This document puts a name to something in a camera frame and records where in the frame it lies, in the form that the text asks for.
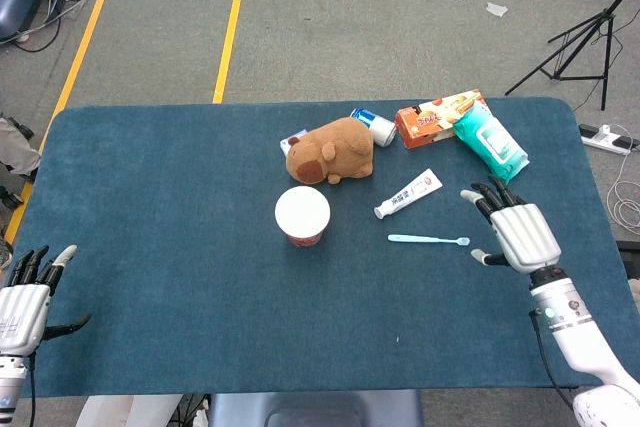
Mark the crumpled white paper scrap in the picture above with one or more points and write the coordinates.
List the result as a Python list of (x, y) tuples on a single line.
[(496, 9)]

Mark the small white blue carton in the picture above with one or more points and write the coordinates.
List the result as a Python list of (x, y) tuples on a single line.
[(290, 143)]

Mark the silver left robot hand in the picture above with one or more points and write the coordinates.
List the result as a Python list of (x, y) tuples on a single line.
[(20, 312)]

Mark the white power strip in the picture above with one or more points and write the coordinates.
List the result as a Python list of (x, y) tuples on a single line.
[(605, 137)]

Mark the orange biscuit box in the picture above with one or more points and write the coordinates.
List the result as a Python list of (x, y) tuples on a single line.
[(425, 127)]

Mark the green wet wipes pack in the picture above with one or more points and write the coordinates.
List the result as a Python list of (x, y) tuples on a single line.
[(492, 144)]

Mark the short yellow floor tape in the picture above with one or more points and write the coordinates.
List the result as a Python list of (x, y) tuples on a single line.
[(227, 47)]

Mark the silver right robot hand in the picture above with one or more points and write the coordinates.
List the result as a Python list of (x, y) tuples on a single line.
[(525, 237)]

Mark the black tripod stand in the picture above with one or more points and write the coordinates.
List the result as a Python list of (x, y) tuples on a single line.
[(609, 14)]

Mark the white robot torso cover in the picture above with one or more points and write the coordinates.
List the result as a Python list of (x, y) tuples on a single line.
[(125, 412)]

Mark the red paper noodle cup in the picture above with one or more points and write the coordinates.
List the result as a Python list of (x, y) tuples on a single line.
[(302, 214)]

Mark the blue silver drink can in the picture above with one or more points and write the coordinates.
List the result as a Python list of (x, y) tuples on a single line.
[(382, 129)]

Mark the grey cloth covered object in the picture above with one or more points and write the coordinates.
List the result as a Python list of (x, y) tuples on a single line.
[(17, 147)]

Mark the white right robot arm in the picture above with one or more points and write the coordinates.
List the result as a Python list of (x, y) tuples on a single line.
[(565, 307)]

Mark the brown capybara plush toy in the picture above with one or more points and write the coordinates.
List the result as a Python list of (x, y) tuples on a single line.
[(335, 147)]

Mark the light blue toothbrush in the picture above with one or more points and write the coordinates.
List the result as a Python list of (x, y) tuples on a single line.
[(425, 239)]

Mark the white toothpaste tube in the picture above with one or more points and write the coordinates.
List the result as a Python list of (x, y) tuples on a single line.
[(410, 194)]

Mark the long yellow floor tape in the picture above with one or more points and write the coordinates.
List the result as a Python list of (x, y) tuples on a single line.
[(75, 67)]

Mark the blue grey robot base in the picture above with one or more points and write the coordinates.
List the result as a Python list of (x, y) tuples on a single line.
[(310, 409)]

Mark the blue table cloth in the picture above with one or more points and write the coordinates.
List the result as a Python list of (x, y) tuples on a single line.
[(150, 247)]

